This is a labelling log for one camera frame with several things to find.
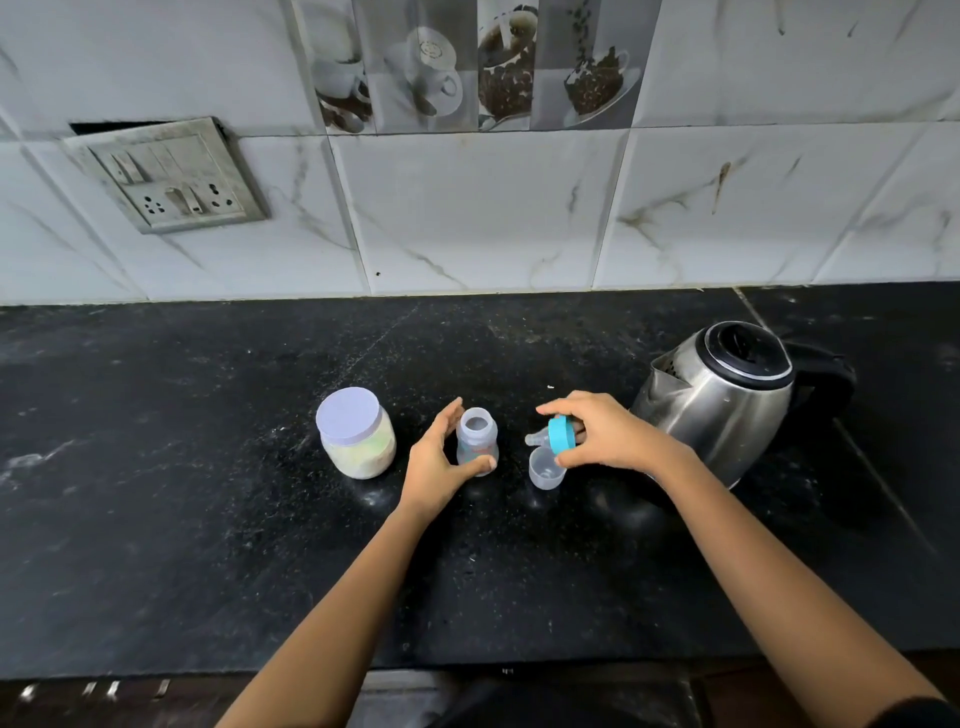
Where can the person's left hand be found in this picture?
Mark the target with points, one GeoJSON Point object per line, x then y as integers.
{"type": "Point", "coordinates": [431, 472]}

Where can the person's right hand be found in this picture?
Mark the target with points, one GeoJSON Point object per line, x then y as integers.
{"type": "Point", "coordinates": [615, 435]}

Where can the blue bottle collar with nipple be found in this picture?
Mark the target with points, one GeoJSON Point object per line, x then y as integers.
{"type": "Point", "coordinates": [560, 435]}

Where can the clear printed baby bottle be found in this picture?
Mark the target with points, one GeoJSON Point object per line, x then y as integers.
{"type": "Point", "coordinates": [476, 439]}

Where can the clear milk powder jar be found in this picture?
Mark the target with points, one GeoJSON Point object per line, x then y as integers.
{"type": "Point", "coordinates": [367, 457]}

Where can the clear bottle cap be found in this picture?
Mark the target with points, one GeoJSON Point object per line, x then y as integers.
{"type": "Point", "coordinates": [546, 472]}

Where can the lilac round jar lid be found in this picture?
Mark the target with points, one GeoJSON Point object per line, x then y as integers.
{"type": "Point", "coordinates": [349, 416]}

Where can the steel electric kettle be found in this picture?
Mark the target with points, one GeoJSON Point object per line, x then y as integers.
{"type": "Point", "coordinates": [720, 420]}

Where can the person's right forearm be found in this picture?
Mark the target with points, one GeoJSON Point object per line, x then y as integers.
{"type": "Point", "coordinates": [787, 600]}

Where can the person's left forearm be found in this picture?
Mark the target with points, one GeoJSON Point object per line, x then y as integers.
{"type": "Point", "coordinates": [330, 637]}

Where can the black trousers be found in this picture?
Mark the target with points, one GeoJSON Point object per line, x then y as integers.
{"type": "Point", "coordinates": [570, 705]}

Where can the black shirt sleeve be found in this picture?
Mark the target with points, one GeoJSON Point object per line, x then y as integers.
{"type": "Point", "coordinates": [922, 716]}

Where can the dark wooden base cabinet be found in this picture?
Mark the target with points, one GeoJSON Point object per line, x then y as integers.
{"type": "Point", "coordinates": [75, 709]}

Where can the grey wall switch socket panel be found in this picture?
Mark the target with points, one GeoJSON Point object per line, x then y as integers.
{"type": "Point", "coordinates": [169, 180]}

